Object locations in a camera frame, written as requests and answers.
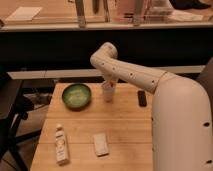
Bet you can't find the white paper sheet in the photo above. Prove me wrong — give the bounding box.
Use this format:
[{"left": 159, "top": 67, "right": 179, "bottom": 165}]
[{"left": 5, "top": 6, "right": 42, "bottom": 21}]

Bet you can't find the white ceramic cup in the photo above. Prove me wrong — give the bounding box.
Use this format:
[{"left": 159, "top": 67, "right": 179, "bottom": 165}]
[{"left": 101, "top": 81, "right": 115, "bottom": 102}]

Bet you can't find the green ceramic bowl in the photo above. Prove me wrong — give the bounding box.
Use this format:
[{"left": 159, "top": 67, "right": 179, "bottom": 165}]
[{"left": 62, "top": 83, "right": 92, "bottom": 110}]

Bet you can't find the black chair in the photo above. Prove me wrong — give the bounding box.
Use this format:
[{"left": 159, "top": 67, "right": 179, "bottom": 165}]
[{"left": 0, "top": 71, "right": 41, "bottom": 171}]

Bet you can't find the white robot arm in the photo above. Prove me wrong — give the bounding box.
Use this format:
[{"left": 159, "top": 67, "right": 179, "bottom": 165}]
[{"left": 90, "top": 42, "right": 213, "bottom": 171}]

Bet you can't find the white sponge block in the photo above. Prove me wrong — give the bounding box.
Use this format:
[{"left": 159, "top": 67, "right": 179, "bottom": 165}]
[{"left": 93, "top": 133, "right": 109, "bottom": 157}]

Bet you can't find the white lotion bottle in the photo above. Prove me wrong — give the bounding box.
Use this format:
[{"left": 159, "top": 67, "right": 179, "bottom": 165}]
[{"left": 55, "top": 124, "right": 69, "bottom": 165}]

